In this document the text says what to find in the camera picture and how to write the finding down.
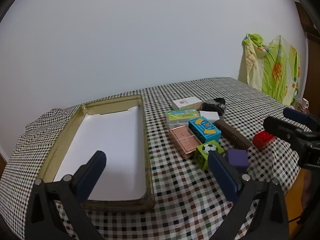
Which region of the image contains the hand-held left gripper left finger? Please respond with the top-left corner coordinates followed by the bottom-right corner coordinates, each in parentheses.
top-left (24, 150), bottom-right (108, 240)

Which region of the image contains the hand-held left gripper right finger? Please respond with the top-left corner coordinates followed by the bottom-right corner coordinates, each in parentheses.
top-left (207, 151), bottom-right (297, 240)

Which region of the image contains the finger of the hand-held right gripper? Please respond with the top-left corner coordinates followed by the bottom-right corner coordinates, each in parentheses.
top-left (263, 116), bottom-right (313, 143)
top-left (283, 107), bottom-right (320, 128)

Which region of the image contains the red toy brick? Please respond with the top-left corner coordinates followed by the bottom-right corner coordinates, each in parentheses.
top-left (252, 131), bottom-right (276, 151)

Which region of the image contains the purple cube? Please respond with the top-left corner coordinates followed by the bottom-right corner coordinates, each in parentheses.
top-left (225, 149), bottom-right (250, 173)

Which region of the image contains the green soccer toy brick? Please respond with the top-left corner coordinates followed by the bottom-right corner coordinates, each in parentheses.
top-left (195, 141), bottom-right (224, 171)

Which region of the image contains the brown bar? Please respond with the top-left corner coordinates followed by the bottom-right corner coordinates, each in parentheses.
top-left (214, 119), bottom-right (253, 150)

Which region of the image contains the blue toy brick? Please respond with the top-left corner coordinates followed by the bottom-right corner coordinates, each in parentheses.
top-left (188, 117), bottom-right (222, 143)

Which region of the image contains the copper metal tin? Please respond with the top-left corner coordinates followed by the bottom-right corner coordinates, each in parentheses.
top-left (169, 126), bottom-right (200, 159)

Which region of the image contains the gold metal tray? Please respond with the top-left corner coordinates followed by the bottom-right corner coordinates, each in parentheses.
top-left (37, 94), bottom-right (155, 212)

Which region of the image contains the white block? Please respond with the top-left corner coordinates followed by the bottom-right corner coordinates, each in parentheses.
top-left (199, 110), bottom-right (220, 122)

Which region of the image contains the black and grey object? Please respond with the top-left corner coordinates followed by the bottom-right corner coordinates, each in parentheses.
top-left (201, 97), bottom-right (227, 118)

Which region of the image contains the green card case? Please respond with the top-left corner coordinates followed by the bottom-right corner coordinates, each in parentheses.
top-left (165, 108), bottom-right (200, 128)

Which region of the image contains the white box with red label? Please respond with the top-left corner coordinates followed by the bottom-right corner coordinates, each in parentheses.
top-left (172, 96), bottom-right (203, 111)

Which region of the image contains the checked tablecloth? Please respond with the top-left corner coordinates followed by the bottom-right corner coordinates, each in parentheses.
top-left (0, 77), bottom-right (304, 240)

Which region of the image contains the white paper sheet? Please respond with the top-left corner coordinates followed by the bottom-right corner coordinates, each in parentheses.
top-left (53, 106), bottom-right (147, 201)

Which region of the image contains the pineapple print cloth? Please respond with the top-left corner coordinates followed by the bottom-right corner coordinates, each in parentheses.
top-left (237, 32), bottom-right (302, 105)

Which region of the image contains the brown wooden cabinet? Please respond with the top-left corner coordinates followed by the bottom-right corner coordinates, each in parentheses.
top-left (295, 1), bottom-right (320, 115)

